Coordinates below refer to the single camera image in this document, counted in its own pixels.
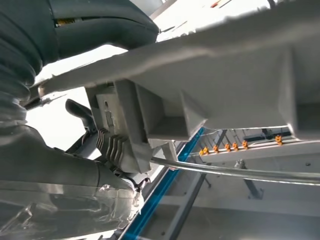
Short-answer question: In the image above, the blue overhead band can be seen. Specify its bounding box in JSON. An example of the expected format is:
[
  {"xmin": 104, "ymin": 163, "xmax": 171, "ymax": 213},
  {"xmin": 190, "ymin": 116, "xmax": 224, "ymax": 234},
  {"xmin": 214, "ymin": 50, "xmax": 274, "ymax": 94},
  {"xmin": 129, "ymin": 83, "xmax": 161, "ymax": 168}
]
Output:
[{"xmin": 122, "ymin": 127, "xmax": 206, "ymax": 240}]

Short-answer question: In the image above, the grey ceiling cable rail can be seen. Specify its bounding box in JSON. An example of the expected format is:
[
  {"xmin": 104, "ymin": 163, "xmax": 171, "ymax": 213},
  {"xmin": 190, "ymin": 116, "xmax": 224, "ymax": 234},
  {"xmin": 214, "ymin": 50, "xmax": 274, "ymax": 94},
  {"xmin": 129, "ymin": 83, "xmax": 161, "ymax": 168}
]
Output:
[{"xmin": 189, "ymin": 134, "xmax": 320, "ymax": 165}]

